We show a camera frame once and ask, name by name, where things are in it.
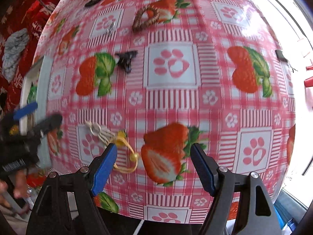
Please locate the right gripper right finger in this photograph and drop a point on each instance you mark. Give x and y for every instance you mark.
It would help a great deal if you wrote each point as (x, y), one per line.
(206, 168)

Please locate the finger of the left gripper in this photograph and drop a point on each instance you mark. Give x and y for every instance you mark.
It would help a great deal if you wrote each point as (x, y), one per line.
(43, 127)
(26, 110)

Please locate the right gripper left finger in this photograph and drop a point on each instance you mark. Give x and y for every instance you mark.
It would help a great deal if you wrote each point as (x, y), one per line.
(100, 169)

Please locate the green translucent bangle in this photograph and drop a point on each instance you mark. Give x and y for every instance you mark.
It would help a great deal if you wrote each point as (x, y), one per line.
(32, 94)

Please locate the black claw hair clip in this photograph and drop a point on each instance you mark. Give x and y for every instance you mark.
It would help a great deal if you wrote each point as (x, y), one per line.
(125, 59)

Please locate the white metal hair clip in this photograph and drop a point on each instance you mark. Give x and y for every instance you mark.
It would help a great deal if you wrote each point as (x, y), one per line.
(104, 134)

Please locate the white jewelry tray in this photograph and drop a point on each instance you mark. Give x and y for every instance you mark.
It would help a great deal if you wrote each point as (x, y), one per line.
(39, 74)

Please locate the person right hand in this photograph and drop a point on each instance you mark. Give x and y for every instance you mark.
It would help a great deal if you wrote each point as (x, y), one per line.
(14, 190)

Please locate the grey green cloth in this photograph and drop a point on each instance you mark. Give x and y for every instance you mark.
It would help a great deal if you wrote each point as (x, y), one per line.
(14, 47)

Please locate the red printed quilt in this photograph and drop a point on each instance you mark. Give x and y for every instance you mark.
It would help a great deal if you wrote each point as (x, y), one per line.
(21, 26)

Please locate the small silver charm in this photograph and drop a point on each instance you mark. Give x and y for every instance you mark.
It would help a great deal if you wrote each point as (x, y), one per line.
(110, 28)

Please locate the pink strawberry tablecloth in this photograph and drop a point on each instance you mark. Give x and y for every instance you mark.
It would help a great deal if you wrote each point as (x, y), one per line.
(206, 72)

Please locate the red plastic chair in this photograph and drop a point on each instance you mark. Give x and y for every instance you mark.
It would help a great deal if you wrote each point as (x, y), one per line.
(309, 82)

